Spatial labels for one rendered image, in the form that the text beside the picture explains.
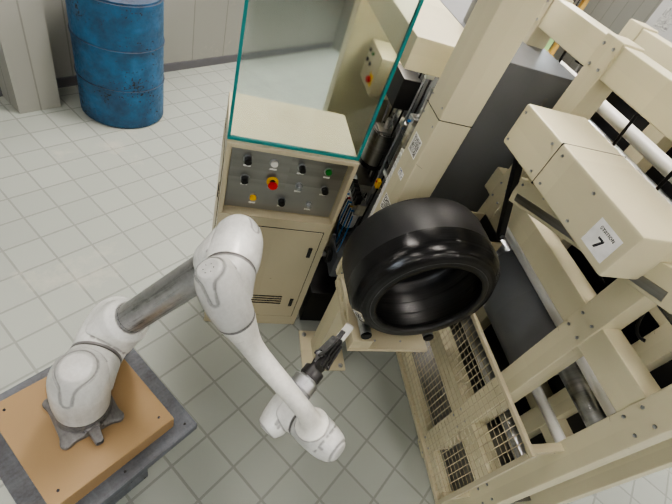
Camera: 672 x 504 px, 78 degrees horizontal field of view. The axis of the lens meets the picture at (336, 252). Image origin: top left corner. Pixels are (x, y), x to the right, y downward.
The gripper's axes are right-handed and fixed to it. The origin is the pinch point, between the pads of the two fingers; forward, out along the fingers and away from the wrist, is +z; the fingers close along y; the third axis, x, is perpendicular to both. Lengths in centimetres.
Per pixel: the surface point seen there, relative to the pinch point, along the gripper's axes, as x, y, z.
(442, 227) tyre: 17, -27, 39
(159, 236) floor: -177, 48, 2
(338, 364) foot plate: -42, 103, 11
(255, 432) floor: -44, 79, -47
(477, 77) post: 10, -58, 74
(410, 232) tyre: 10.1, -27.9, 31.6
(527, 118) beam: 24, -42, 81
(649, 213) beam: 66, -39, 57
